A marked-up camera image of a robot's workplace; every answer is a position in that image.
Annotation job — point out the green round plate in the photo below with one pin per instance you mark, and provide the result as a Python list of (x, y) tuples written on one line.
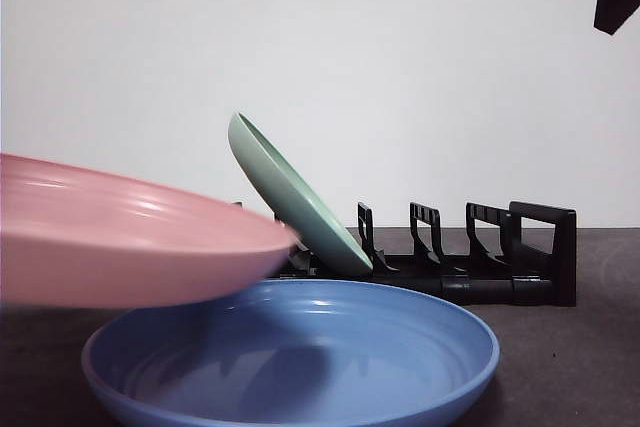
[(290, 197)]

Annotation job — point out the blue round plate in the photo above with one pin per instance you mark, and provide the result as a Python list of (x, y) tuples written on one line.
[(300, 397)]

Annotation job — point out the black plastic dish rack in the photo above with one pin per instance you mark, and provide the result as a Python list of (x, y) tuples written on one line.
[(500, 292)]

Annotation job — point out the pink round plate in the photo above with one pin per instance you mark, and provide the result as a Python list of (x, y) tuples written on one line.
[(125, 257)]

